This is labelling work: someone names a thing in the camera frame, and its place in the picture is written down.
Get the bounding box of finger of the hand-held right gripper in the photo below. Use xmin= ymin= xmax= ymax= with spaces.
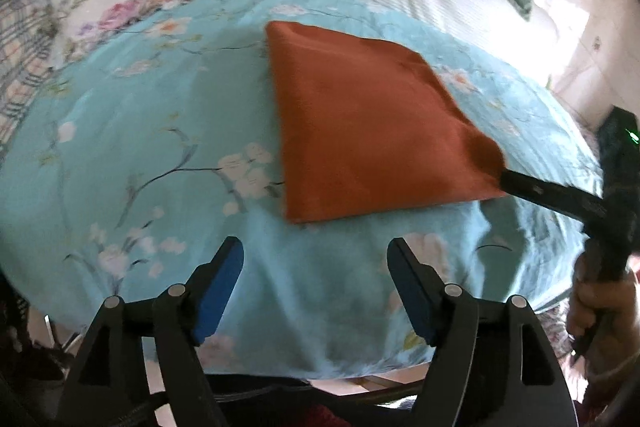
xmin=500 ymin=169 xmax=606 ymax=224

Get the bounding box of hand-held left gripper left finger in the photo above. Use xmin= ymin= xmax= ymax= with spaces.
xmin=57 ymin=236 xmax=246 ymax=427

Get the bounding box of person's right hand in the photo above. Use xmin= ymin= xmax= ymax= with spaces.
xmin=567 ymin=254 xmax=640 ymax=349

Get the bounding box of grey floral cloth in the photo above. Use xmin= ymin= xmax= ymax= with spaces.
xmin=537 ymin=299 xmax=576 ymax=348

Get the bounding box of light blue floral bedsheet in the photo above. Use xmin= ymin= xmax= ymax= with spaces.
xmin=0 ymin=0 xmax=606 ymax=380

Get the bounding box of orange knit sweater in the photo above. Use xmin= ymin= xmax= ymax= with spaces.
xmin=265 ymin=21 xmax=508 ymax=225

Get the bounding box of red fuzzy clothing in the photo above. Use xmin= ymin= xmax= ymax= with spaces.
xmin=300 ymin=402 xmax=356 ymax=427

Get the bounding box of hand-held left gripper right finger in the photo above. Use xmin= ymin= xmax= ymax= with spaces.
xmin=387 ymin=237 xmax=578 ymax=427

